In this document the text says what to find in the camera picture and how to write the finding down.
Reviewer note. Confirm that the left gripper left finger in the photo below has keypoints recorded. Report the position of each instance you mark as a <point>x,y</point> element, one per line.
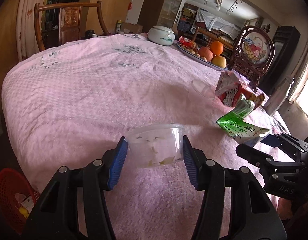
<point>118,156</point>

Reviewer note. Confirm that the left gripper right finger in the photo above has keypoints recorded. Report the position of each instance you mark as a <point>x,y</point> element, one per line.
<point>191,158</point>

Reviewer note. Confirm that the clear plastic container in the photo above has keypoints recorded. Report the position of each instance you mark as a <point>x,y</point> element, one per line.
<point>156,145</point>

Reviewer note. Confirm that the green white snack bag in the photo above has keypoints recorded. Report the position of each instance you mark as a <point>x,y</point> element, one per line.
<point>235,127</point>

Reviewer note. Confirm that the yellow mesh net trash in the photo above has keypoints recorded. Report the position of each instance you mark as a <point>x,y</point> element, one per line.
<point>24,212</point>

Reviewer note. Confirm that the pink floral tablecloth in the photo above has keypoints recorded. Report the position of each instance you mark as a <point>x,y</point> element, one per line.
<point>66,106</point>

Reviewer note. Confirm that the clear plastic cup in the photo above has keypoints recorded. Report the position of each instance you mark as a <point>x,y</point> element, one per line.
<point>203,89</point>

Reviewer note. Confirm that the red snack bag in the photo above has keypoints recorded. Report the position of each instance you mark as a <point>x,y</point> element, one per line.
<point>231,85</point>

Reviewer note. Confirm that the red apple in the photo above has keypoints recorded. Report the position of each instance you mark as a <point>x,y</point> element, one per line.
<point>206,53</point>

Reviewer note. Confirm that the red mesh waste basket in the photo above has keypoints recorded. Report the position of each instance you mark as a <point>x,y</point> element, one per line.
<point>14,189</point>

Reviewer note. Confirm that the orange fruit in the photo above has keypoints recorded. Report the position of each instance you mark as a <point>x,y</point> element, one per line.
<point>216,48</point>

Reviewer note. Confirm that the white ceramic lidded jar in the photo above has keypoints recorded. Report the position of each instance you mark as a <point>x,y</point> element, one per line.
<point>161,35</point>

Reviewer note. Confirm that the embroidered round table screen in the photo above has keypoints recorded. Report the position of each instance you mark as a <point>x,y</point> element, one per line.
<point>252,54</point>

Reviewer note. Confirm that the wooden chair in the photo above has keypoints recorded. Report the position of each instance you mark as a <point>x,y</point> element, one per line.
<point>69,20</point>

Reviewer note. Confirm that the glass display cabinet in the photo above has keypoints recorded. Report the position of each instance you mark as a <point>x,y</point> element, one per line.
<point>158,13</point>

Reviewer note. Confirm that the floral curtain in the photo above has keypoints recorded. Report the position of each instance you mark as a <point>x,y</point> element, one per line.
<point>25,31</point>

